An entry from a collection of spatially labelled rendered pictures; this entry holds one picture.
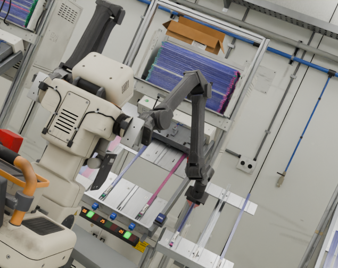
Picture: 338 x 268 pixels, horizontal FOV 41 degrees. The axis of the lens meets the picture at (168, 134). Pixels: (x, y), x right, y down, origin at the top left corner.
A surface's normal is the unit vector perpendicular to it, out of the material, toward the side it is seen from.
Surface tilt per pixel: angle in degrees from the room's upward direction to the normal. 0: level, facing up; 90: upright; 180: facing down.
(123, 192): 46
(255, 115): 90
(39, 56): 90
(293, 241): 90
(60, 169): 82
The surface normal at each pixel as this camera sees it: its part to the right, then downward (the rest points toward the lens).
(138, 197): 0.08, -0.68
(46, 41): 0.87, 0.41
